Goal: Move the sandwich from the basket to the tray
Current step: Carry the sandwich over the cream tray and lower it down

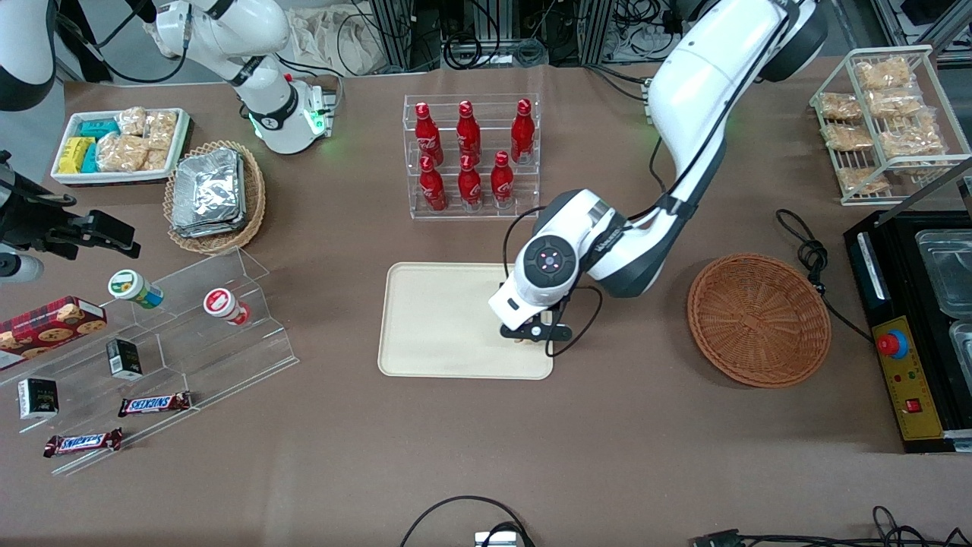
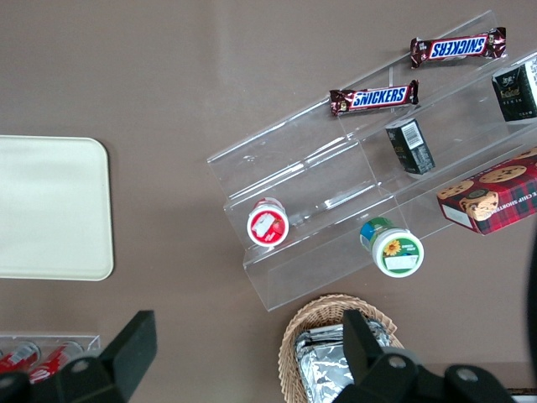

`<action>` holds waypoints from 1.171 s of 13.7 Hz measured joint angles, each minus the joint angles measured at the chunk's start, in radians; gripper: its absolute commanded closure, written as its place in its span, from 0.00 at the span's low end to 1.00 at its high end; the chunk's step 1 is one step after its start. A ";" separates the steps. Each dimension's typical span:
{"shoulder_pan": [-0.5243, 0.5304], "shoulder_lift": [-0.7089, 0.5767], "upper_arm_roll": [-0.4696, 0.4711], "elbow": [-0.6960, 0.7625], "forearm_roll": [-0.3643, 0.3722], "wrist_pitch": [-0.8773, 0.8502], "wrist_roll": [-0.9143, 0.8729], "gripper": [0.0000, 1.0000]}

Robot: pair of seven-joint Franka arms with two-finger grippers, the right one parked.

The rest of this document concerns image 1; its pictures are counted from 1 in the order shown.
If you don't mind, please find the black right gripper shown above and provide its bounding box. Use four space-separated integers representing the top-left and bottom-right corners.
0 150 143 259

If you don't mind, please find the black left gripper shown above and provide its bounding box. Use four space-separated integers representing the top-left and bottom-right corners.
499 305 573 343

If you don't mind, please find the white rectangular snack tray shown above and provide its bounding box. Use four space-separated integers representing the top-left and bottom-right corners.
50 107 191 188

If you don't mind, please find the beige plastic tray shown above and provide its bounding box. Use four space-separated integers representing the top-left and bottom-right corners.
378 262 554 381

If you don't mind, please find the oval wicker basket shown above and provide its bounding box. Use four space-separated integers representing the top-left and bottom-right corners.
163 140 267 255

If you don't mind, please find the round brown wicker basket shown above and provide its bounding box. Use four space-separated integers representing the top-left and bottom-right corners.
686 252 832 389

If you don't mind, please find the green lid cup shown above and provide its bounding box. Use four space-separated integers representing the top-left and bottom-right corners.
107 269 165 310

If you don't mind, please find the yellow snack pack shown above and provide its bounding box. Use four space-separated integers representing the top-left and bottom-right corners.
58 136 96 175

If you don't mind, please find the silver foil pack stack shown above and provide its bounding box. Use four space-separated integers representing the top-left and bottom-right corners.
170 147 247 239

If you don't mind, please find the red cookie box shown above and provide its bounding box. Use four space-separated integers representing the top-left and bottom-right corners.
0 296 108 372

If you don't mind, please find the red lid cup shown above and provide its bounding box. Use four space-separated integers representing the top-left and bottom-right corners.
203 287 252 327

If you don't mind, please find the small black box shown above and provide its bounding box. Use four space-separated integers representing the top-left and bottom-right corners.
106 338 144 381
17 377 60 421

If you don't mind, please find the clear acrylic bottle rack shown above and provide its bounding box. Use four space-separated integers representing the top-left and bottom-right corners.
402 93 542 221

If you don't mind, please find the clear acrylic stepped shelf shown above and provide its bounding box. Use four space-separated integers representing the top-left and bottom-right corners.
0 246 300 478

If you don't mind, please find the red cola bottle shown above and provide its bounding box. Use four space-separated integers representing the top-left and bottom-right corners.
457 154 484 210
414 102 444 166
418 156 448 213
456 100 482 162
490 150 516 209
510 98 535 165

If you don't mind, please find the Snickers chocolate bar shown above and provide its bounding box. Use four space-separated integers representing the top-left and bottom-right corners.
43 428 125 459
117 390 193 419

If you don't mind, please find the white cloth bag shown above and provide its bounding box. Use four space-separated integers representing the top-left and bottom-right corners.
287 5 386 77

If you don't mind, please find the clear bagged pastry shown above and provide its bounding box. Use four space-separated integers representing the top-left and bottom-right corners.
823 123 875 152
866 88 924 116
837 166 890 195
819 92 863 122
879 125 947 160
855 58 913 91

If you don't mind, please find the black yellow control box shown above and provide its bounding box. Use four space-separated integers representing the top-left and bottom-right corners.
844 210 972 455

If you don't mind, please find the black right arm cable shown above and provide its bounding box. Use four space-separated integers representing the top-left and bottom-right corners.
55 0 192 85

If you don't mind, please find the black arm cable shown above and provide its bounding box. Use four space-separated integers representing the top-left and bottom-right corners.
500 0 795 359
55 0 192 85

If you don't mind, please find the black looped cable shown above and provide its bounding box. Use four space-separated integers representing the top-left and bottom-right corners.
399 495 537 547

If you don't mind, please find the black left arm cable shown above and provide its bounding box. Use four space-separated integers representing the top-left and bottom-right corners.
500 0 795 359

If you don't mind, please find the black cable with connector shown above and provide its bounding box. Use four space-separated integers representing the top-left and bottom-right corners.
690 506 972 547

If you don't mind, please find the black knotted table cable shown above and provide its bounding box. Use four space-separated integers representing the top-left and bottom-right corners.
775 208 874 341

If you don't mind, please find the aluminium frame post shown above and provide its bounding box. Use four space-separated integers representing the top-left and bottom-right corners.
369 0 415 74
586 0 617 66

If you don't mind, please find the white wire rack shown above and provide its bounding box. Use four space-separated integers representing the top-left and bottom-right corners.
809 44 972 207

